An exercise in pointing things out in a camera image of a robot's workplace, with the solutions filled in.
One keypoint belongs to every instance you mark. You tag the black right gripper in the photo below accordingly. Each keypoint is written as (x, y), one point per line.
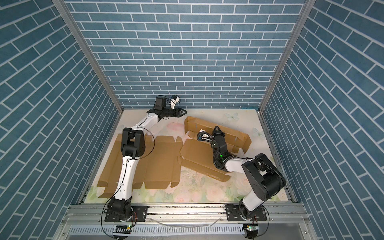
(219, 134)

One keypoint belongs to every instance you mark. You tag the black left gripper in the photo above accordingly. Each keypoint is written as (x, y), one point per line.
(176, 114)

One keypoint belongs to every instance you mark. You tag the brown cardboard box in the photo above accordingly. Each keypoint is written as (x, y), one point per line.
(199, 156)

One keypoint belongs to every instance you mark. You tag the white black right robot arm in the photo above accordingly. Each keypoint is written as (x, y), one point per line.
(264, 178)

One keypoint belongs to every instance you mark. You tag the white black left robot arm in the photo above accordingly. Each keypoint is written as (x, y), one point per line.
(133, 148)

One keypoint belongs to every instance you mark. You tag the flat unfolded cardboard box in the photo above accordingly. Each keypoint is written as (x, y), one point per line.
(158, 170)

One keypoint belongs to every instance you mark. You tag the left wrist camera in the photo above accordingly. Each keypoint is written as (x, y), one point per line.
(173, 101)

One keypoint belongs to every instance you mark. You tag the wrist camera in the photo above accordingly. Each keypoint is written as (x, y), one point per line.
(203, 136)
(173, 101)

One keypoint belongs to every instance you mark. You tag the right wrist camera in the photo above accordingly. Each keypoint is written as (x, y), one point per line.
(203, 136)

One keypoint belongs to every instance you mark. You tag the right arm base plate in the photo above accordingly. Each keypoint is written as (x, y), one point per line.
(236, 213)

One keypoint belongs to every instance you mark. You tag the aluminium corner post left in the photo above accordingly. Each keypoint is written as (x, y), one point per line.
(76, 32)

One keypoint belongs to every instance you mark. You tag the aluminium corner post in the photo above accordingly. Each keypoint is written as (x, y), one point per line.
(76, 32)
(307, 7)

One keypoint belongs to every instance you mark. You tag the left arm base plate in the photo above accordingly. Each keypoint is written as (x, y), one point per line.
(138, 214)

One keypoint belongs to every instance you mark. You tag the white slotted cable duct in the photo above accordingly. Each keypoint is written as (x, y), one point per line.
(156, 230)

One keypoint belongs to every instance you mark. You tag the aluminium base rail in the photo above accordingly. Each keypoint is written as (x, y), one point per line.
(207, 214)

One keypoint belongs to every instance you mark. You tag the aluminium corner post right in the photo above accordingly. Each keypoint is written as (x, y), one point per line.
(307, 7)

